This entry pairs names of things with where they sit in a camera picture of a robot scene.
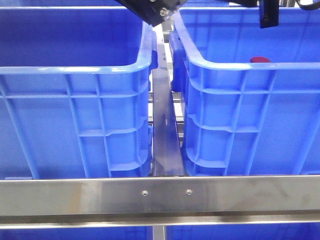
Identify blue target crate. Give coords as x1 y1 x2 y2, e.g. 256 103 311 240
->
169 7 320 176

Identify lower blue crate left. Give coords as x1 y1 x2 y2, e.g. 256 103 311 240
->
0 226 153 240

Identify steel centre divider bar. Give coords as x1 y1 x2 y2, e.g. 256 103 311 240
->
152 24 185 177

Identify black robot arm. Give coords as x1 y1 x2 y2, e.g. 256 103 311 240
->
228 0 320 29
116 0 187 27

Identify steel rack rail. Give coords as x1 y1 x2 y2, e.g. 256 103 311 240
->
0 175 320 239

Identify red push button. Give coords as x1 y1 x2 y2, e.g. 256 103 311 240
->
250 56 271 63

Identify blue source crate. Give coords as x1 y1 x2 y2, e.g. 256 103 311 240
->
0 7 158 180

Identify lower blue crate right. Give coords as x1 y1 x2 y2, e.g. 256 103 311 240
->
166 222 320 240

